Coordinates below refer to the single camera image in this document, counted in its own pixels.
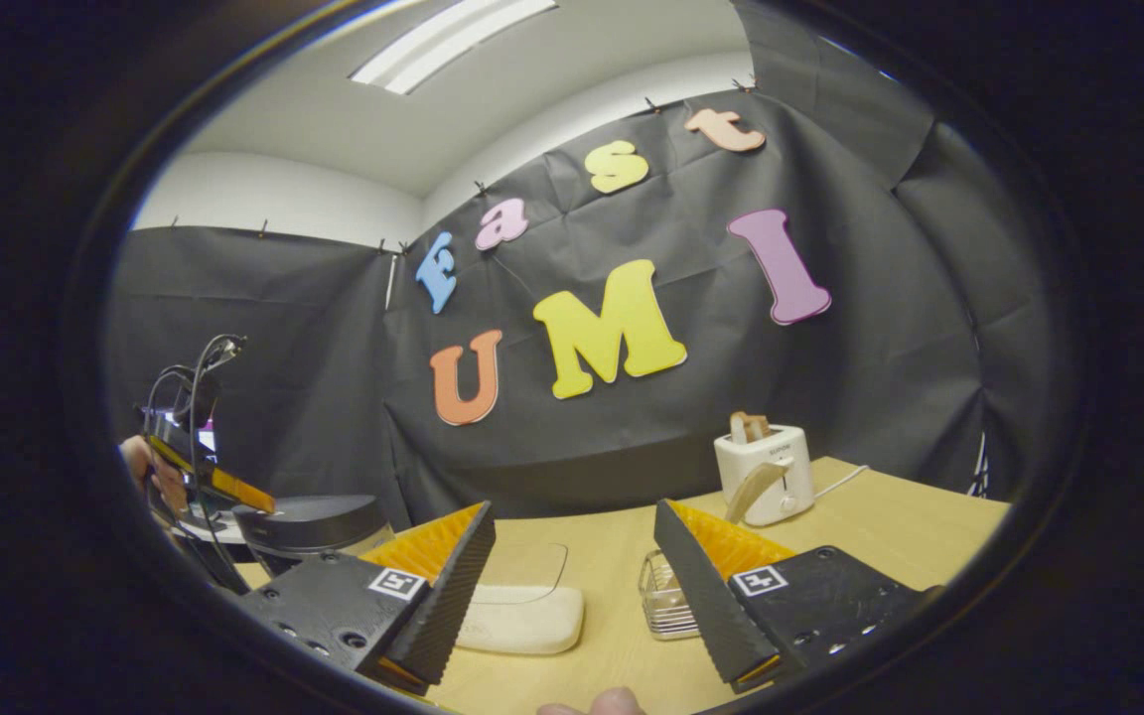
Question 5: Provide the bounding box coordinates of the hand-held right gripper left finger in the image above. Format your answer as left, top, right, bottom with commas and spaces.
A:
237, 500, 497, 696

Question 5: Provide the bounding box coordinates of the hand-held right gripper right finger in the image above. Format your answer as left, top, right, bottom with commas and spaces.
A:
653, 499, 930, 694

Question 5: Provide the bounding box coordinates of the metal wire chopstick holder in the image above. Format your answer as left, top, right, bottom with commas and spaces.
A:
639, 550, 703, 640

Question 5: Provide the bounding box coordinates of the clear plastic rice container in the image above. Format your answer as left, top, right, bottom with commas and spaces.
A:
453, 541, 586, 655

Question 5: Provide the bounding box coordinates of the grey rice cooker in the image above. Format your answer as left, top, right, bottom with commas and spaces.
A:
232, 494, 391, 579

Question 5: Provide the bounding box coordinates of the wooden spoon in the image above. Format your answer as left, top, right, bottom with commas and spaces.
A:
725, 459, 794, 526

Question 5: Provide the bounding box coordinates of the white toaster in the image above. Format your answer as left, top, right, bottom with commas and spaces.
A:
713, 424, 817, 528

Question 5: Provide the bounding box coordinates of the black backdrop cloth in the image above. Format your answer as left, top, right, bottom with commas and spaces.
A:
105, 0, 1060, 529

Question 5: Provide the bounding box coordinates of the ceiling light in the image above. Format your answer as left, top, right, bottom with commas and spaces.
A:
350, 0, 559, 96

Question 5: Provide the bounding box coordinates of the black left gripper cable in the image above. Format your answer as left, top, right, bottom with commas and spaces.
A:
143, 336, 253, 597

